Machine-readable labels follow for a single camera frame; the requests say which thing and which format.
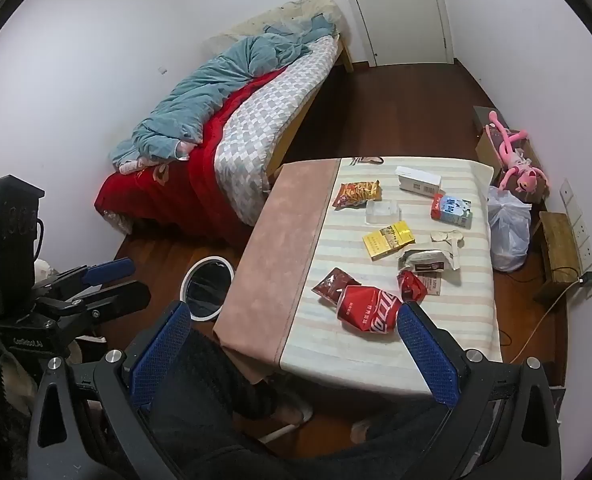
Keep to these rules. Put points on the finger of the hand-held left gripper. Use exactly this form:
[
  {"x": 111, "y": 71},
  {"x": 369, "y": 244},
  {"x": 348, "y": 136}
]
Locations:
[
  {"x": 118, "y": 297},
  {"x": 111, "y": 270}
]

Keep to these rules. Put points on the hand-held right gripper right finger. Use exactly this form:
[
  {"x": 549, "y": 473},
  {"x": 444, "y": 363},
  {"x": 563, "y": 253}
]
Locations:
[{"x": 425, "y": 357}]

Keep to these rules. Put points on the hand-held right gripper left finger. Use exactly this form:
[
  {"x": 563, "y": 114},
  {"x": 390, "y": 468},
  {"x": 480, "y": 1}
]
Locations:
[{"x": 160, "y": 357}]

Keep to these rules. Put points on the red and blue milk carton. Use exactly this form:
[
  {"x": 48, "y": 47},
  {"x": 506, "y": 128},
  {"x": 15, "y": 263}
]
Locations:
[{"x": 450, "y": 210}]

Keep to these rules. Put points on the person's dark trouser leg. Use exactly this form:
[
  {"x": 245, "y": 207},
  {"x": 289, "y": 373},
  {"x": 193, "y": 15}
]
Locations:
[{"x": 211, "y": 400}]

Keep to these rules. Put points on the crushed red can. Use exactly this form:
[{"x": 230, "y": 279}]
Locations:
[{"x": 370, "y": 310}]

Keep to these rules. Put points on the small red packet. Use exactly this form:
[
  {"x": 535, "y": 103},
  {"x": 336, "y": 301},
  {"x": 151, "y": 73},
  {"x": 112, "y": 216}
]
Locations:
[{"x": 411, "y": 286}]

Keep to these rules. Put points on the small paper receipt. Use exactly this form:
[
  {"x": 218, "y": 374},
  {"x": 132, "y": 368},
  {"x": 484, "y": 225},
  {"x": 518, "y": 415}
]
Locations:
[{"x": 433, "y": 285}]

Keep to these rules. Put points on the table with striped cloth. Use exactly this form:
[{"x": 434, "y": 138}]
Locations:
[{"x": 346, "y": 355}]

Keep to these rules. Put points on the white and brown wrapper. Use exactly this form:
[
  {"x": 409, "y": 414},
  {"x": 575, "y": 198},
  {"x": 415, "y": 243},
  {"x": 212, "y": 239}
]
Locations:
[{"x": 428, "y": 260}]

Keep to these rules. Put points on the red blanket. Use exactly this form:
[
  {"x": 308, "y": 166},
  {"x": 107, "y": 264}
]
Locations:
[{"x": 176, "y": 195}]

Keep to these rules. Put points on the dark brown snack packet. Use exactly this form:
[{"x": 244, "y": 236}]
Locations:
[{"x": 333, "y": 285}]

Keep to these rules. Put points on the yellow cigarette box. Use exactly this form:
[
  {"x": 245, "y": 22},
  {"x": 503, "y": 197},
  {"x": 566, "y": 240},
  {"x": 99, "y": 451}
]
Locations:
[{"x": 388, "y": 241}]

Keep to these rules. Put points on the clear plastic container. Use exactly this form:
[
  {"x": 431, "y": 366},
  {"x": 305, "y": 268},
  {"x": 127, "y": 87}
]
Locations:
[{"x": 382, "y": 212}]

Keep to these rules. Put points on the white plastic bag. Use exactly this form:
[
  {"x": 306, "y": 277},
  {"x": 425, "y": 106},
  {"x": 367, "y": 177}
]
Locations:
[{"x": 509, "y": 230}]

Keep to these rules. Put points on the pink tablecloth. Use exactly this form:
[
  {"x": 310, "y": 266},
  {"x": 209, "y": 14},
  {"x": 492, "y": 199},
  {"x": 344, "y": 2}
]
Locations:
[{"x": 281, "y": 240}]

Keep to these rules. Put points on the small wooden stool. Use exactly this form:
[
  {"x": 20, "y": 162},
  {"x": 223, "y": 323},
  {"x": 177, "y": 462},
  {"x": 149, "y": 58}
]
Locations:
[{"x": 558, "y": 245}]

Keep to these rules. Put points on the orange snack packet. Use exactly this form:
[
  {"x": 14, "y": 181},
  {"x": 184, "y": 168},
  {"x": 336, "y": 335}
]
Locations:
[{"x": 356, "y": 195}]

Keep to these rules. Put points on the long white box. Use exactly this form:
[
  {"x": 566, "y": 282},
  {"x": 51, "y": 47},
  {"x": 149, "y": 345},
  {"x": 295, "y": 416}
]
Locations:
[{"x": 418, "y": 181}]

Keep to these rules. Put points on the black charger plug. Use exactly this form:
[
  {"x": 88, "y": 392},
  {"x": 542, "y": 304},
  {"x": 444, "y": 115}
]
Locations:
[{"x": 588, "y": 278}]

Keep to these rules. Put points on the pink plush toy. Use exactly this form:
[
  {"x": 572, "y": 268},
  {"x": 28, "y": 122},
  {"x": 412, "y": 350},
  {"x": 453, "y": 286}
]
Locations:
[{"x": 518, "y": 167}]

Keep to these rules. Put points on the cardboard box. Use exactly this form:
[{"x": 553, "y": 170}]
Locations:
[{"x": 486, "y": 147}]

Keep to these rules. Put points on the beige pillow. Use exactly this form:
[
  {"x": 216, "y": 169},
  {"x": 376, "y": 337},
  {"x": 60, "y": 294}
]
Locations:
[{"x": 296, "y": 10}]

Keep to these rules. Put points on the white door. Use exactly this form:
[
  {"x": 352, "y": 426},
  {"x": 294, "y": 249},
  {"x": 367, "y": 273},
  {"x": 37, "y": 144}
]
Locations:
[{"x": 400, "y": 10}]

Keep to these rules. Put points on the wooden bed frame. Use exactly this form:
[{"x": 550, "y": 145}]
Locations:
[{"x": 288, "y": 132}]

